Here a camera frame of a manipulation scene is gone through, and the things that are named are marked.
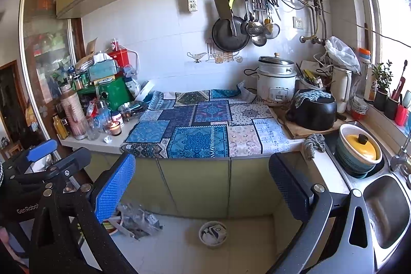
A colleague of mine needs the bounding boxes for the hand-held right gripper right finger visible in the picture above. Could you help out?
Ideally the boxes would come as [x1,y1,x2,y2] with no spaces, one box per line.
[266,152,376,274]

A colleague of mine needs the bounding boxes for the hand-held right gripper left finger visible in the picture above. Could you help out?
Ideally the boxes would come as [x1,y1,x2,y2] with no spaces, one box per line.
[29,152,138,274]

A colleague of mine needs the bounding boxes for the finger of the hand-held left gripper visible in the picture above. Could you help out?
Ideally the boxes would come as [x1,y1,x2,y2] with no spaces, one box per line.
[6,139,59,177]
[13,147,93,197]

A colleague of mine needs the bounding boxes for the small translucent round bin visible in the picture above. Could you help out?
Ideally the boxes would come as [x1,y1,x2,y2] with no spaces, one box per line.
[198,221,229,249]

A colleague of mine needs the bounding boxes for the yellow bottle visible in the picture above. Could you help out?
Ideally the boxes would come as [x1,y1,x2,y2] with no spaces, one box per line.
[53,115,69,140]

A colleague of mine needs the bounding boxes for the clear drinking glass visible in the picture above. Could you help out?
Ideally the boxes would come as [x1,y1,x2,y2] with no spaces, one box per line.
[84,117,100,141]

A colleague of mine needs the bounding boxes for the clear plastic packaging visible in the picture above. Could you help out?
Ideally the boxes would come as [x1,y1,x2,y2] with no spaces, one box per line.
[116,203,163,239]

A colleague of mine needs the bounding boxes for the striped plate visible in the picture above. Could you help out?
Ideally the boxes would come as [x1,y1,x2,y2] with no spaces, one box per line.
[101,214,129,236]

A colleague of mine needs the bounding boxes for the pink patterned thermos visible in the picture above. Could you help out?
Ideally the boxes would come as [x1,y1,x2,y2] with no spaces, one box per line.
[60,84,88,140]

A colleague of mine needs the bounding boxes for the grey knitted rag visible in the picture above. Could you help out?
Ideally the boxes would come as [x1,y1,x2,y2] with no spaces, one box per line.
[303,133,326,160]

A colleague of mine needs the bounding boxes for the lit candle in glass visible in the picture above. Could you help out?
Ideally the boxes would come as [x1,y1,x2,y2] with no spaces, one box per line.
[107,120,123,136]

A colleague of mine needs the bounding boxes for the wooden cutting board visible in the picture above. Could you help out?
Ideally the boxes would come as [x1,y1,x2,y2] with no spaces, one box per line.
[270,105,354,140]

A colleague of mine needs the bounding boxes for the clear water bottle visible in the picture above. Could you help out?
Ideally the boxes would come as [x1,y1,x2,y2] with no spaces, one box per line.
[96,101,112,133]

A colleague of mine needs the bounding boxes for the teal colander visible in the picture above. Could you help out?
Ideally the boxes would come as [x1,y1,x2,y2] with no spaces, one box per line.
[335,133,384,175]

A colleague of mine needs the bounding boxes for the black ceramic pot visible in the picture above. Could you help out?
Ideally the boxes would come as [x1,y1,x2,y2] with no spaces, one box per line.
[286,89,338,131]

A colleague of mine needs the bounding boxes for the steel bowl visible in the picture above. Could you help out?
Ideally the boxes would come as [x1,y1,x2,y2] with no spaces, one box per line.
[118,101,148,116]

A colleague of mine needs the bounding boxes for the green metal box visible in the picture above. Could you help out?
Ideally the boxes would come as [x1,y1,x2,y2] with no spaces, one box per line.
[77,77,134,103]

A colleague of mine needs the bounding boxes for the blue white knitted cloth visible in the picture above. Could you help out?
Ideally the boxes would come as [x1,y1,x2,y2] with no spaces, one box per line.
[294,89,334,109]

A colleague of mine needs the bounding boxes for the blue patchwork tablecloth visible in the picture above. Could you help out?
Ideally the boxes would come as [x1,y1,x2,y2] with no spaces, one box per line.
[120,81,291,159]

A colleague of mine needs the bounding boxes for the white powder bag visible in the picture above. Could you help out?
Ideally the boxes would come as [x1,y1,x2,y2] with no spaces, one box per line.
[125,77,142,98]

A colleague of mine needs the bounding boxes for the teal tissue box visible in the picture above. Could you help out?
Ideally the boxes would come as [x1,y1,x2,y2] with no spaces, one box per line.
[88,52,120,80]

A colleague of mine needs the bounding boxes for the glass door cabinet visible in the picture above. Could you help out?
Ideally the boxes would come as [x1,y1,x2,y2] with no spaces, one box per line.
[19,0,86,146]

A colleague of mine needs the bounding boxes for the white rice cooker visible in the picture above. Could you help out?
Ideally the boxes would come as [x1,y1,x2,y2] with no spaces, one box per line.
[256,52,297,106]

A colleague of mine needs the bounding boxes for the white round tray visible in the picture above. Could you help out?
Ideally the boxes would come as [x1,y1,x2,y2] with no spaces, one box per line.
[135,80,155,101]

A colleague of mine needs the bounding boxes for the steel sink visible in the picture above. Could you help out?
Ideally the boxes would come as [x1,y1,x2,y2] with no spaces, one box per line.
[328,121,411,262]

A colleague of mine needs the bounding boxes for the stack of small bowls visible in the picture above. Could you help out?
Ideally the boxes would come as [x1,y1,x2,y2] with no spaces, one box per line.
[351,96,369,120]

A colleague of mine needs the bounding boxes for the white kettle jug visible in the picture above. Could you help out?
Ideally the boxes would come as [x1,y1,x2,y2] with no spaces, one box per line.
[331,65,353,114]

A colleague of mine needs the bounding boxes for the white utensil basket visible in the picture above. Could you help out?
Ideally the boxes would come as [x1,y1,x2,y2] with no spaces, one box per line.
[297,60,333,91]

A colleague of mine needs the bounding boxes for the brown cardboard piece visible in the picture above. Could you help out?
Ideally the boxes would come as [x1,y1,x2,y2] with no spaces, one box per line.
[85,38,98,56]

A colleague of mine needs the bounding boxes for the steel sink faucet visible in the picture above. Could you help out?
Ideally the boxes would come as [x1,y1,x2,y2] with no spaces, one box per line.
[390,146,411,172]

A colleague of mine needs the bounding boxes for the red tin box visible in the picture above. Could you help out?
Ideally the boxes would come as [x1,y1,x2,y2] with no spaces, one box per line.
[107,39,130,67]

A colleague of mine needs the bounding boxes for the black pot with utensils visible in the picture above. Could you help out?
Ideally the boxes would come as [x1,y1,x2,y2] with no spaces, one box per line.
[384,60,409,120]

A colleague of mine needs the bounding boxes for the small potted plant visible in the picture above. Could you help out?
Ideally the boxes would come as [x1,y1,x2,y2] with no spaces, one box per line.
[371,60,394,111]

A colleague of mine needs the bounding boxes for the white bottle orange cap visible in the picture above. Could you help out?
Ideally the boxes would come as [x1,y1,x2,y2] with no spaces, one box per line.
[358,48,375,101]

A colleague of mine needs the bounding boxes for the red cup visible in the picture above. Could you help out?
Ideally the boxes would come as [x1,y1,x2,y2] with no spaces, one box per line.
[395,105,410,126]

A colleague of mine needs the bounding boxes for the white plastic bag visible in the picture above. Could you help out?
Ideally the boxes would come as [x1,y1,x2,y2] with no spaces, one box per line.
[324,36,362,75]

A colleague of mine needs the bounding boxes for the steel ladle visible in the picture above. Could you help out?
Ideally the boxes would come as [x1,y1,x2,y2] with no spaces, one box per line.
[251,33,268,47]

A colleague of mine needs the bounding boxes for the round mesh strainer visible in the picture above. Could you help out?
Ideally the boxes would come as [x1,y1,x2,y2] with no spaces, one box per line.
[263,17,281,40]

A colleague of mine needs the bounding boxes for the steel skimmer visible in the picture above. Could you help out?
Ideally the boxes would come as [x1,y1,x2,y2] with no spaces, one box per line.
[242,0,264,37]

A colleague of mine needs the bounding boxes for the black wok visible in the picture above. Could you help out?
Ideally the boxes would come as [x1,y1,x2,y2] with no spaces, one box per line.
[211,15,251,53]

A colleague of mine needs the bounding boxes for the black kitchen scissors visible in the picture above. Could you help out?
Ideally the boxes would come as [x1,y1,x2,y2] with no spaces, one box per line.
[265,0,281,21]

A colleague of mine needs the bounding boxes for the steel cleaver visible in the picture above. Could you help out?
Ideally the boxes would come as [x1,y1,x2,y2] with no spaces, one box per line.
[213,0,238,37]

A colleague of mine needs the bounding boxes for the window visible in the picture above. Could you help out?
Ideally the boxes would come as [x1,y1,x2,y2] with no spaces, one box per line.
[350,0,411,101]

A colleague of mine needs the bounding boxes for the brass wall tap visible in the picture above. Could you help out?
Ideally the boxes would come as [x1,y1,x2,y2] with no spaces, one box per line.
[299,35,325,45]

